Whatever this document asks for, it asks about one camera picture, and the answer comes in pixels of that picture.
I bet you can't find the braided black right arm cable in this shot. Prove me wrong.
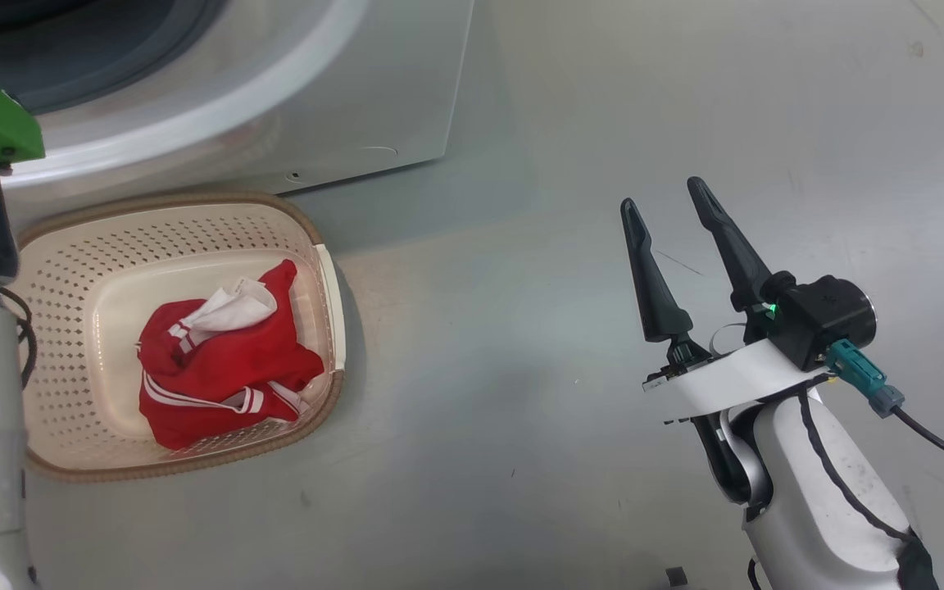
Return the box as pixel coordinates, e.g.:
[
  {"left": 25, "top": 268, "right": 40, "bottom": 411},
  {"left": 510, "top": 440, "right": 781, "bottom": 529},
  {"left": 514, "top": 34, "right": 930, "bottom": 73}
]
[{"left": 796, "top": 388, "right": 940, "bottom": 590}]

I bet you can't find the white washing machine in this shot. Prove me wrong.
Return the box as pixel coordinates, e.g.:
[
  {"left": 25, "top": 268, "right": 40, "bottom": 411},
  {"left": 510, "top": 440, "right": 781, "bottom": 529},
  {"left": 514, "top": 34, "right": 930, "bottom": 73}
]
[{"left": 0, "top": 0, "right": 477, "bottom": 234}]

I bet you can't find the cream perforated laundry basket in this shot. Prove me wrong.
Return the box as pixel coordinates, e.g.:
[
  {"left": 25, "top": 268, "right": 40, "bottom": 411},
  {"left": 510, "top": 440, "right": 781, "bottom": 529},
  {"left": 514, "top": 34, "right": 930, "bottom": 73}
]
[{"left": 9, "top": 191, "right": 347, "bottom": 483}]

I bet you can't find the right cable with teal plug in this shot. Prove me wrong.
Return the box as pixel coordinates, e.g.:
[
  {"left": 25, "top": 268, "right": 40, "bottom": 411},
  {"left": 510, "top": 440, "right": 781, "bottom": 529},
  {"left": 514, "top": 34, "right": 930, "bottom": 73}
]
[{"left": 826, "top": 340, "right": 944, "bottom": 482}]

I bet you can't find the red garment with white stripes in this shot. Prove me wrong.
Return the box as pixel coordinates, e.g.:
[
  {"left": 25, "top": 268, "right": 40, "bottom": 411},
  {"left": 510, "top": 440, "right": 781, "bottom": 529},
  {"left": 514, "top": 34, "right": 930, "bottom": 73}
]
[{"left": 136, "top": 259, "right": 327, "bottom": 452}]

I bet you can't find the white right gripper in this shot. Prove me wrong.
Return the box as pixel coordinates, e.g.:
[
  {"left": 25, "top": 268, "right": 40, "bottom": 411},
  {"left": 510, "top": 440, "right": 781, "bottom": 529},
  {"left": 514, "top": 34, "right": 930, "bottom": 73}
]
[{"left": 620, "top": 176, "right": 833, "bottom": 424}]

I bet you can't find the grey rubber drum gasket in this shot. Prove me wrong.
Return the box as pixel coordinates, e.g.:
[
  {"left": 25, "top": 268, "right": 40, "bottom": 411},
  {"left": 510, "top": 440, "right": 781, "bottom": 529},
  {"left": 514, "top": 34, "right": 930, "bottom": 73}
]
[{"left": 0, "top": 0, "right": 223, "bottom": 116}]

